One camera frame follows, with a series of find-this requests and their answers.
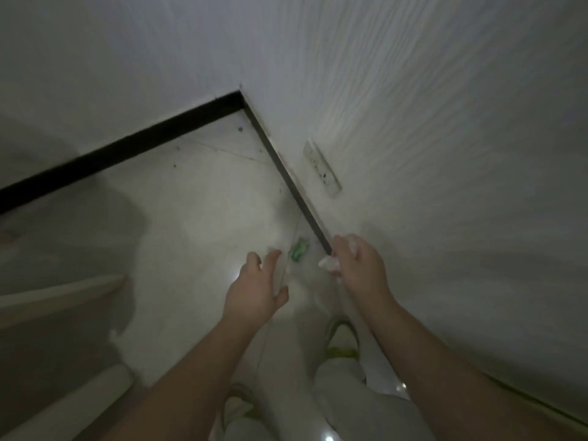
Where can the small green wrapper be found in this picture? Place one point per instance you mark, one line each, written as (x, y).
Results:
(298, 249)

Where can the white wall socket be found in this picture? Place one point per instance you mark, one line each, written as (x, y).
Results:
(322, 168)

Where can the beige wooden furniture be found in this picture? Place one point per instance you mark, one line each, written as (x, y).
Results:
(55, 316)

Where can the thin black baseboard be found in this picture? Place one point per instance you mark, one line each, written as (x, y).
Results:
(287, 176)

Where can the person's right thumb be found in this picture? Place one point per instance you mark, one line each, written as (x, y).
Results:
(342, 248)

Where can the white trousers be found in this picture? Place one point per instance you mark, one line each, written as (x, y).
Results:
(367, 404)

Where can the long black baseboard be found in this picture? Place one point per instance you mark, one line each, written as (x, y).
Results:
(119, 149)

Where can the white tissue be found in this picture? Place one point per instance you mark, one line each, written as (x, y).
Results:
(331, 263)

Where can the person's left hand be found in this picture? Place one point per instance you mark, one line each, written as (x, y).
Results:
(251, 296)

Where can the yellow-green slipper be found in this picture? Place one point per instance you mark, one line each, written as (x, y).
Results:
(342, 338)
(236, 404)

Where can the person's right forearm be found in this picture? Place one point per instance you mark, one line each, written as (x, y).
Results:
(450, 376)

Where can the person's left thumb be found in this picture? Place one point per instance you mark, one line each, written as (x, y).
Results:
(281, 297)

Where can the person's right hand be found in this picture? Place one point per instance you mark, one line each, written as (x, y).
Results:
(363, 270)

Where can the person's left forearm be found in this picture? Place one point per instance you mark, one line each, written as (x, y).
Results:
(193, 385)

